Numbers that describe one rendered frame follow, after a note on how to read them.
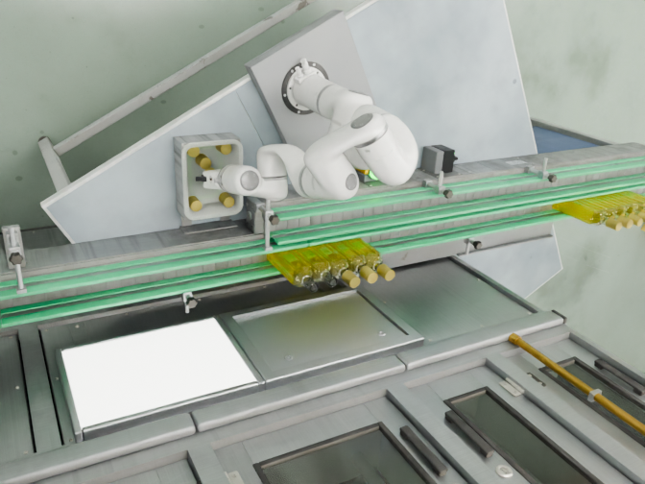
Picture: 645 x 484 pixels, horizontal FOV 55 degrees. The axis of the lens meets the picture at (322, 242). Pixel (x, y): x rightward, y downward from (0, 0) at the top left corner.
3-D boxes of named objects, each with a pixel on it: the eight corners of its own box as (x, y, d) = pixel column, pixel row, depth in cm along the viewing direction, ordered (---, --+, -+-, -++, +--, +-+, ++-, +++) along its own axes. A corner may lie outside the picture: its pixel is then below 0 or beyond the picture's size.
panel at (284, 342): (55, 358, 157) (75, 445, 130) (54, 349, 156) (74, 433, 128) (359, 291, 197) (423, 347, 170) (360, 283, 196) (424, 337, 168)
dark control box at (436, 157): (419, 167, 219) (434, 174, 212) (421, 145, 215) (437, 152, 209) (438, 165, 222) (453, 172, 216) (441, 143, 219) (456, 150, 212)
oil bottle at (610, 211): (561, 205, 243) (622, 232, 221) (564, 192, 241) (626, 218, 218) (571, 204, 246) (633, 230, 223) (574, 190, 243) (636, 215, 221)
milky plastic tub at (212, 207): (177, 211, 181) (185, 222, 174) (173, 136, 172) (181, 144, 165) (232, 204, 189) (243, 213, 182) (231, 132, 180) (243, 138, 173)
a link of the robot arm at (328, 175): (352, 158, 152) (321, 110, 144) (418, 158, 136) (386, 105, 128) (314, 205, 146) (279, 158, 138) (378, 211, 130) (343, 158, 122)
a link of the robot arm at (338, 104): (351, 84, 170) (384, 99, 158) (338, 131, 174) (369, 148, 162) (322, 77, 165) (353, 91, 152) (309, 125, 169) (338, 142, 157)
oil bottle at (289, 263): (266, 259, 187) (297, 291, 170) (266, 242, 185) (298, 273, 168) (283, 256, 190) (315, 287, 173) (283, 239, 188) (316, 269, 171)
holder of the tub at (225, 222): (178, 227, 184) (185, 237, 178) (173, 136, 173) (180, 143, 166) (232, 219, 192) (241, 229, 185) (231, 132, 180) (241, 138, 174)
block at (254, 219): (244, 226, 187) (252, 234, 181) (244, 197, 183) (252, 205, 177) (254, 225, 188) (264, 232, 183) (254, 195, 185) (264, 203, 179)
